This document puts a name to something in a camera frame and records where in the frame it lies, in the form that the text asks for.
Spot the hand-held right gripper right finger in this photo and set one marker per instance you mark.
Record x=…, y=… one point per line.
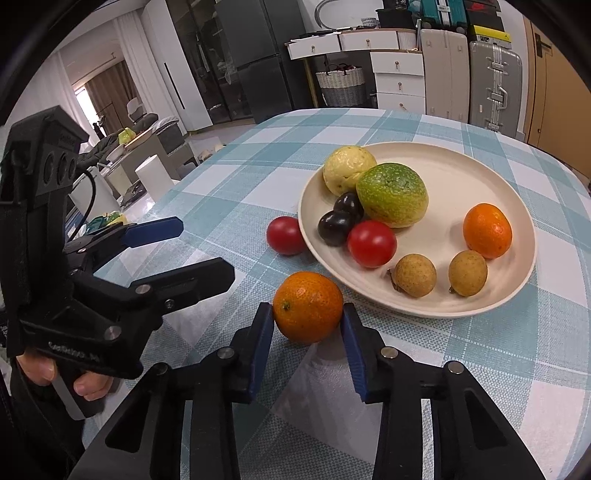
x=353, y=355

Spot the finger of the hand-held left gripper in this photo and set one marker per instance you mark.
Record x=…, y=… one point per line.
x=194, y=277
x=152, y=230

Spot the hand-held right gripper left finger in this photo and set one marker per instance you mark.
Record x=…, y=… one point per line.
x=261, y=350

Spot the large orange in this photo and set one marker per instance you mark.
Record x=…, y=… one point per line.
x=308, y=307

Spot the red tomato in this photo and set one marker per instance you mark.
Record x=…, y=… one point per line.
x=371, y=243
x=285, y=235

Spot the brown longan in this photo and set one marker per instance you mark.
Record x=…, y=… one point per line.
x=414, y=275
x=467, y=272

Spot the dark purple plum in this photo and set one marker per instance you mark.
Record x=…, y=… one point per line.
x=348, y=206
x=334, y=228

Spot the green round citrus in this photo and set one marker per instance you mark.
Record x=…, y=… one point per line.
x=392, y=196

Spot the cream oval plate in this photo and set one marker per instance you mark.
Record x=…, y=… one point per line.
x=461, y=175

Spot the person's left hand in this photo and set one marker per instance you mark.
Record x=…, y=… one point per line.
x=39, y=369

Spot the white cylindrical bin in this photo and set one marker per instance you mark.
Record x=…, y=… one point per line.
x=154, y=175

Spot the teal checked tablecloth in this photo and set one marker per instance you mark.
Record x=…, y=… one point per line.
x=231, y=184

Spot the brown curtains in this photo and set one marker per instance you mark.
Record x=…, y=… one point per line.
x=111, y=87

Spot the dark glass cabinet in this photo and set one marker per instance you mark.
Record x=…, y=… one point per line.
x=198, y=60

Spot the small orange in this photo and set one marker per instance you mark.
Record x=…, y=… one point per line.
x=487, y=230

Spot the yellow guava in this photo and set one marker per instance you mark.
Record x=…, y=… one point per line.
x=348, y=170

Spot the black refrigerator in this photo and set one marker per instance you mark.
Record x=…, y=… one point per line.
x=268, y=60

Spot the woven laundry basket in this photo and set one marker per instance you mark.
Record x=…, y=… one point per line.
x=340, y=87

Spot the white desk with drawers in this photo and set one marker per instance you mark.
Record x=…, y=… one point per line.
x=351, y=42

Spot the grey hoop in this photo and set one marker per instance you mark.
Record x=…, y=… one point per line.
x=319, y=11

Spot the white drawer unit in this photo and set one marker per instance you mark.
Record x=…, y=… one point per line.
x=398, y=81

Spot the beige suitcase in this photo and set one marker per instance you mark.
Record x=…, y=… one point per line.
x=444, y=74

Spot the silver suitcase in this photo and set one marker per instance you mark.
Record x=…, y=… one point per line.
x=495, y=85

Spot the black bag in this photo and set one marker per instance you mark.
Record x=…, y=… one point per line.
x=397, y=18

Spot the yellow and black box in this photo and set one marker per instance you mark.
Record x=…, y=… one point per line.
x=489, y=37

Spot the teal suitcase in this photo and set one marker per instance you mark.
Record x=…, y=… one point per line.
x=438, y=11

